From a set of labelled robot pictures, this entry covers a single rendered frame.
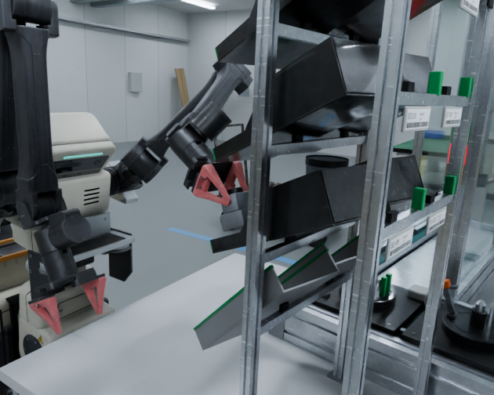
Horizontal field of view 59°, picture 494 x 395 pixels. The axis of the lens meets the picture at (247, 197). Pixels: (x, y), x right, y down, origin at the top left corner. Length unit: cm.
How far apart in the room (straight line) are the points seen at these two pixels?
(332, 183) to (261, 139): 11
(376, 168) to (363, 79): 12
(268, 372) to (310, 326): 15
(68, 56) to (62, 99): 98
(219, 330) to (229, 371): 25
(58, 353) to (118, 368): 16
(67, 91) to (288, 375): 1040
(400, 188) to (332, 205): 20
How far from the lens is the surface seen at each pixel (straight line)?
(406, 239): 63
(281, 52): 75
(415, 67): 75
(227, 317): 77
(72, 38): 1129
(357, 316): 57
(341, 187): 58
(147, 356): 110
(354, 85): 55
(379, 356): 103
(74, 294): 137
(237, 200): 75
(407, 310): 115
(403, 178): 75
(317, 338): 110
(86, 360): 111
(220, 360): 107
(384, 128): 50
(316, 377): 105
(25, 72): 93
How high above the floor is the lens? 146
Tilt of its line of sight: 14 degrees down
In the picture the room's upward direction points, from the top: 3 degrees clockwise
